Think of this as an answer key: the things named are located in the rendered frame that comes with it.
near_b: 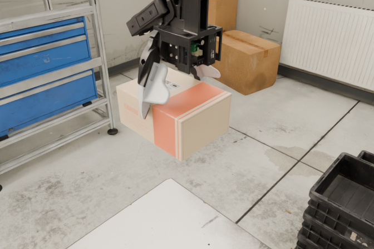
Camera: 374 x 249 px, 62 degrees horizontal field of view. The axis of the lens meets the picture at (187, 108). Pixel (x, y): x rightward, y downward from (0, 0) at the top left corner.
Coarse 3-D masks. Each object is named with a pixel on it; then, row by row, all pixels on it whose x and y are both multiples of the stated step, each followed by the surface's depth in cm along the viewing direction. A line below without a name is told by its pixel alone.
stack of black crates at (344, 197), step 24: (336, 168) 119; (360, 168) 119; (312, 192) 104; (336, 192) 118; (360, 192) 118; (312, 216) 109; (336, 216) 102; (360, 216) 96; (312, 240) 113; (336, 240) 106; (360, 240) 98
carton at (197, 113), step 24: (168, 72) 60; (120, 96) 55; (192, 96) 51; (216, 96) 51; (120, 120) 58; (144, 120) 52; (168, 120) 47; (192, 120) 47; (216, 120) 52; (168, 144) 50; (192, 144) 49
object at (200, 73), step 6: (198, 66) 54; (204, 66) 53; (210, 66) 52; (192, 72) 56; (198, 72) 55; (204, 72) 55; (210, 72) 54; (216, 72) 52; (198, 78) 56; (204, 78) 57
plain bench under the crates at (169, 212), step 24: (168, 192) 90; (192, 192) 90; (120, 216) 83; (144, 216) 83; (168, 216) 83; (192, 216) 83; (216, 216) 83; (96, 240) 77; (120, 240) 77; (144, 240) 77; (168, 240) 77; (192, 240) 77; (216, 240) 77; (240, 240) 77
